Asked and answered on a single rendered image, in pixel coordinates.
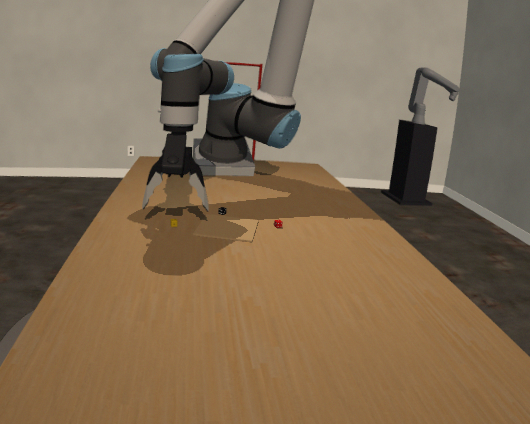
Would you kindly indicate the tan flat mat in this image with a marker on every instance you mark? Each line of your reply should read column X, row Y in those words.
column 223, row 227

